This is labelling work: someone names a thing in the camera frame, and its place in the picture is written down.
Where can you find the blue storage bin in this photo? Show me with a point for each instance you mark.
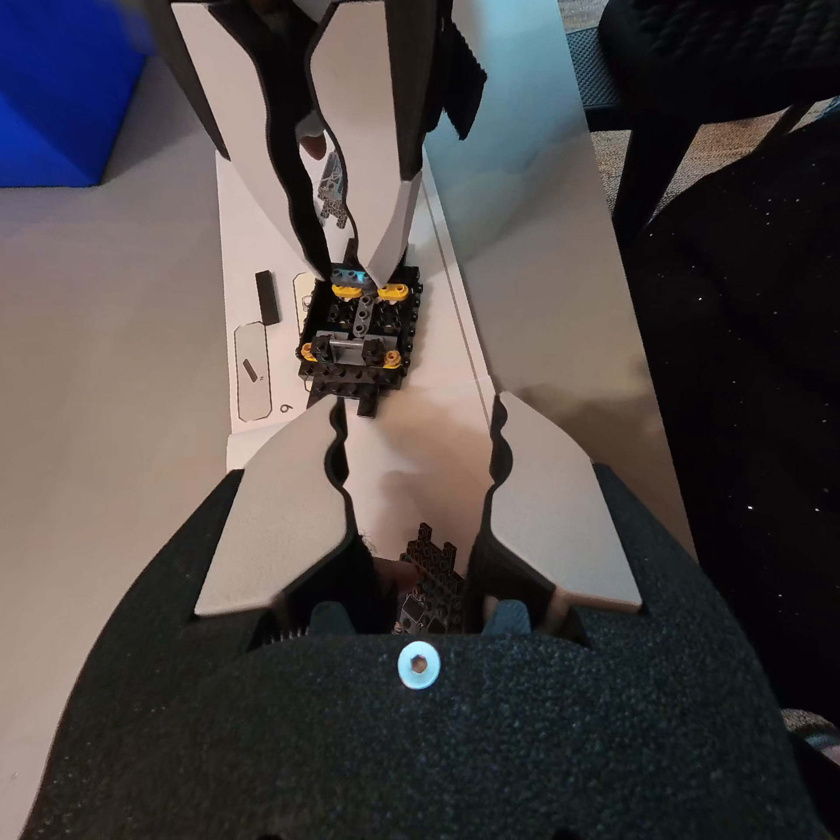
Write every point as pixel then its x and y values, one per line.
pixel 52 118

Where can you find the grey three-hole lego plate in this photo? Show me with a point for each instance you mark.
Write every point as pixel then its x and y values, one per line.
pixel 348 274

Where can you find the white instruction booklet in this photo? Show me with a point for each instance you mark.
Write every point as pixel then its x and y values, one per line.
pixel 433 367

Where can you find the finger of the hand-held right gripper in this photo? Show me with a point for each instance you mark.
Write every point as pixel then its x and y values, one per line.
pixel 229 79
pixel 367 98

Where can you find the black speckled clothing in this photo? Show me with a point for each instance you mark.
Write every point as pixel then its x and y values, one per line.
pixel 754 459

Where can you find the black lego model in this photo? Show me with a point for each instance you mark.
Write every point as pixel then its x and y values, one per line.
pixel 341 379

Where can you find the black lego tile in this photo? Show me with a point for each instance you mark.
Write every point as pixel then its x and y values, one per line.
pixel 268 296

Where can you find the person's right hand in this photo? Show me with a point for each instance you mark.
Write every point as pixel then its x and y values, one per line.
pixel 315 143

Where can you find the person's left hand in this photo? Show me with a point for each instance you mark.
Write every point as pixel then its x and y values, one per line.
pixel 394 577

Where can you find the black chair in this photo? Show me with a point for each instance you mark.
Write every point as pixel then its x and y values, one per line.
pixel 709 59

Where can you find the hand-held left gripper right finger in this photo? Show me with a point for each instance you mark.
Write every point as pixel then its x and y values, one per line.
pixel 558 518

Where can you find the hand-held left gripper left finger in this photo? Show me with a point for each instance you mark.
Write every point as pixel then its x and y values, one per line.
pixel 275 525

